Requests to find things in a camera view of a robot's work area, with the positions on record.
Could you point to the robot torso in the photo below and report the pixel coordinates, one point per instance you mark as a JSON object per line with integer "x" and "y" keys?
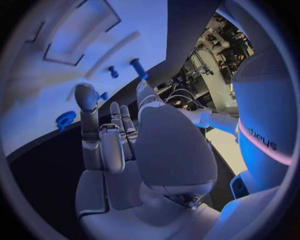
{"x": 262, "y": 93}

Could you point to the thin tall blue peg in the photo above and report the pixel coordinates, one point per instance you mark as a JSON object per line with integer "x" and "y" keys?
{"x": 139, "y": 69}

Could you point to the blue round-head peg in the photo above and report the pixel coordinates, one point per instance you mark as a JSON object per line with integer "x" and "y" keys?
{"x": 104, "y": 95}

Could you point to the short blue peg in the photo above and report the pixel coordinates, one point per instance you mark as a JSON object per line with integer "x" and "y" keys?
{"x": 113, "y": 73}

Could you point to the white task board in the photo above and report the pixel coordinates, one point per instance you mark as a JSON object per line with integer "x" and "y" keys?
{"x": 35, "y": 84}

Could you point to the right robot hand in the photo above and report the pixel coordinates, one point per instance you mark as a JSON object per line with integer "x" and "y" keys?
{"x": 173, "y": 150}

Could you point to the blue gear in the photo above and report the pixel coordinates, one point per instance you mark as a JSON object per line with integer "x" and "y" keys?
{"x": 68, "y": 114}

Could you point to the cluttered workshop rack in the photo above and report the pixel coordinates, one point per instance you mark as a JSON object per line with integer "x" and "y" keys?
{"x": 225, "y": 37}

